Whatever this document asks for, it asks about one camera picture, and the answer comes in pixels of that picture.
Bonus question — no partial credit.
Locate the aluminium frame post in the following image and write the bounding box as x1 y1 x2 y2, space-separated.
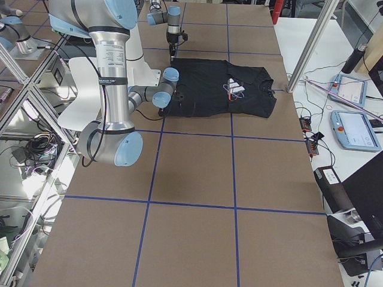
287 0 339 93

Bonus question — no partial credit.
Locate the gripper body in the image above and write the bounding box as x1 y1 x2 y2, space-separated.
158 91 185 116
166 28 189 48

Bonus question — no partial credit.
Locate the bundle of black cables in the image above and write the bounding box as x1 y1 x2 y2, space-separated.
25 133 60 164

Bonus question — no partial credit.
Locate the lower blue teach pendant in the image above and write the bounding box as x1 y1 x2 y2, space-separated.
330 111 382 152

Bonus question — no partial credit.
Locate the black graphic t-shirt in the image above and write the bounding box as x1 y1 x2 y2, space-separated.
172 59 276 118

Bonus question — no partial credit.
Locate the black water bottle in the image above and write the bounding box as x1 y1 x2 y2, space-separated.
341 43 368 74

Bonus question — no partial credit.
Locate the red cylinder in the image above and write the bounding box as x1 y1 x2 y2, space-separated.
272 0 286 25

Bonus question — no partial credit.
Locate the white plastic chair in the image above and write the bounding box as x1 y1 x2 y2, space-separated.
57 57 101 132

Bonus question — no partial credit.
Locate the black monitor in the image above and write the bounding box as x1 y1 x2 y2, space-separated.
342 152 383 239

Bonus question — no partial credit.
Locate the blue teach pendant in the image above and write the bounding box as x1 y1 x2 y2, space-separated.
329 74 367 108
330 111 382 152

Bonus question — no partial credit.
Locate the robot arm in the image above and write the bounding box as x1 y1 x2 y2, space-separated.
49 1 179 166
147 1 189 62

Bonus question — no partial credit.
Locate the black box with label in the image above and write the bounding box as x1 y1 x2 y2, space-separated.
314 166 354 213

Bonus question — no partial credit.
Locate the upper blue teach pendant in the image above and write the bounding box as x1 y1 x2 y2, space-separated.
329 74 367 108

